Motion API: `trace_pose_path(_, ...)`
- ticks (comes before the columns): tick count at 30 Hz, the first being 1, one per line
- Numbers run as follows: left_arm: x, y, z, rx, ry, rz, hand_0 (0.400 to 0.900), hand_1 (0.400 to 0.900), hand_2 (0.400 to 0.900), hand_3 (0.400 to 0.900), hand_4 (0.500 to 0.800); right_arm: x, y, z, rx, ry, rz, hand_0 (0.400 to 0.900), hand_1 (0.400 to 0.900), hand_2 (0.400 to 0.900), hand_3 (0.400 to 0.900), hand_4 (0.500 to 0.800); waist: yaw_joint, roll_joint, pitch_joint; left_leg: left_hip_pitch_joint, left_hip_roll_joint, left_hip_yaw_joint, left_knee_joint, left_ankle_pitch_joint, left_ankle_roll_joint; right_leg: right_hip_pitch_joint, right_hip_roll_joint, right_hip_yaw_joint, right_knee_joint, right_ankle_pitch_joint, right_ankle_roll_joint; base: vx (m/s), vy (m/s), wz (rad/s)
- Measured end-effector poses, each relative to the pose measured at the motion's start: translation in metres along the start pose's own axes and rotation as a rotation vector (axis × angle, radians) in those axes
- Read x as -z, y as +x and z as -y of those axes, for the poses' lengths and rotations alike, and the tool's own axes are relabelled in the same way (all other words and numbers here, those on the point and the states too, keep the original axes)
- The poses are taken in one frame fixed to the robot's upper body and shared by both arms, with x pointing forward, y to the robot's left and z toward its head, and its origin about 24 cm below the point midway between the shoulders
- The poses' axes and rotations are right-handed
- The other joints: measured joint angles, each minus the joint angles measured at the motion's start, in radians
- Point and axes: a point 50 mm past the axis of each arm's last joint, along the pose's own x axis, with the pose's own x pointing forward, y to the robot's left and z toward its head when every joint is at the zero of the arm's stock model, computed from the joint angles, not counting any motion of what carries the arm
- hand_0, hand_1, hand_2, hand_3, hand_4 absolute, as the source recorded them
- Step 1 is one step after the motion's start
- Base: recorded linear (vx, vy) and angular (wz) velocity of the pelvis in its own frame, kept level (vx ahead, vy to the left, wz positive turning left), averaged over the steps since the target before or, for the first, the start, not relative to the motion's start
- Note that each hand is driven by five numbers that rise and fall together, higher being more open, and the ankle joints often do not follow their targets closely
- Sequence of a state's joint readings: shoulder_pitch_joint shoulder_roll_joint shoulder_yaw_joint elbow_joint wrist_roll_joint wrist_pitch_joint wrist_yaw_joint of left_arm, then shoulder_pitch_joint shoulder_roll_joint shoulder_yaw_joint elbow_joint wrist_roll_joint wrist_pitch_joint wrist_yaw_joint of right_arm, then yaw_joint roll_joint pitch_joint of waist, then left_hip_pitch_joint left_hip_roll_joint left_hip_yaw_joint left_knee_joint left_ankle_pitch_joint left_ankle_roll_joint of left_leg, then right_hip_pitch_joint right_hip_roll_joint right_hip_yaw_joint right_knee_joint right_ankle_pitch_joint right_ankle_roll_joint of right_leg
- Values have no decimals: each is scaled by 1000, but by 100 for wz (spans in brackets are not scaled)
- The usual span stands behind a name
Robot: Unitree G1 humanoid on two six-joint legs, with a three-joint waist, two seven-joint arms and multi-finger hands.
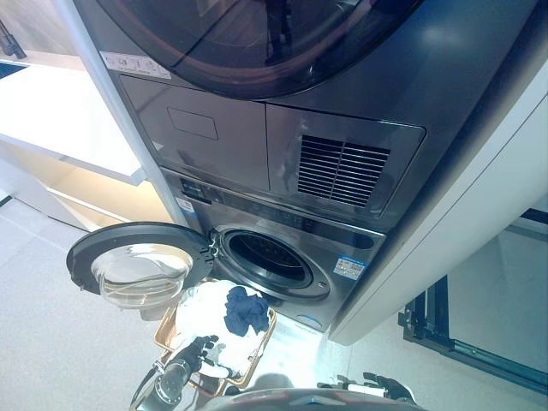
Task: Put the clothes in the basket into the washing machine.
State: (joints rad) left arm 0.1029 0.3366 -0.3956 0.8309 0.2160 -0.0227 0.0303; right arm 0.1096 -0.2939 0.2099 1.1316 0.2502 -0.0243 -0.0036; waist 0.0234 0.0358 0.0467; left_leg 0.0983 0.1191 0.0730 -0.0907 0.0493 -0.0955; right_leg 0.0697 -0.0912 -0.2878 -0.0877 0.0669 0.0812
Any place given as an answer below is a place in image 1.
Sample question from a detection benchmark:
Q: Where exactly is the white clothes pile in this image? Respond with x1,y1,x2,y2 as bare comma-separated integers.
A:
175,278,272,379

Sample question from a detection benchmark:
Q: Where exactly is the dryer vent grille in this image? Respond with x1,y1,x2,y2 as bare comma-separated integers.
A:
296,134,392,210

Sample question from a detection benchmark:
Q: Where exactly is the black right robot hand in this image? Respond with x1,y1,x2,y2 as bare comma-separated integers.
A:
319,371,414,404

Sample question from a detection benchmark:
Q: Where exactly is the round glass washer door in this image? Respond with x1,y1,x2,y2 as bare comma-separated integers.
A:
66,221,216,323

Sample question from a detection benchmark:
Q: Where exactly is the dark blue garment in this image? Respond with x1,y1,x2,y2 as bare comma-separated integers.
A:
224,285,270,337

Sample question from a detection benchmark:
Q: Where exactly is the blue energy label sticker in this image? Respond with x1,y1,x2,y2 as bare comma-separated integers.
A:
335,255,366,281

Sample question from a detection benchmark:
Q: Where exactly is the black metal frame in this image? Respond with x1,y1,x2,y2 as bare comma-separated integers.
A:
397,207,548,396

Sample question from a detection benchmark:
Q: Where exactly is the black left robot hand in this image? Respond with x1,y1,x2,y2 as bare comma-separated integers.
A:
178,335,226,372

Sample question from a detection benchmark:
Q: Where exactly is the dark round dryer door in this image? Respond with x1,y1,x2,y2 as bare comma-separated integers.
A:
96,0,426,101

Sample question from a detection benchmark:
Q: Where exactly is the white warning sticker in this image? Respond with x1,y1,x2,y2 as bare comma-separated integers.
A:
98,51,172,80

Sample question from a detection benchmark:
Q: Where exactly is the white cabinet side panel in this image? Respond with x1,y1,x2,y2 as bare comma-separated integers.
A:
327,55,548,347

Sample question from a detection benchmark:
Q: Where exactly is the grey front-load washing machine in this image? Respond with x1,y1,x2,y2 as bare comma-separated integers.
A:
160,166,388,333

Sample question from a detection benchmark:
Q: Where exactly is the white cabinet post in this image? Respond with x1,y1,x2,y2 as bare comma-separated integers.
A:
53,0,193,226

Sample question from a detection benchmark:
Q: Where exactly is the white countertop shelf unit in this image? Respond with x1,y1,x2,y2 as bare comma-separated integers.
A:
0,63,173,233

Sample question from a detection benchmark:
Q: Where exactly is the copper wire laundry basket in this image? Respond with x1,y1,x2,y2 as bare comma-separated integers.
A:
152,277,278,397

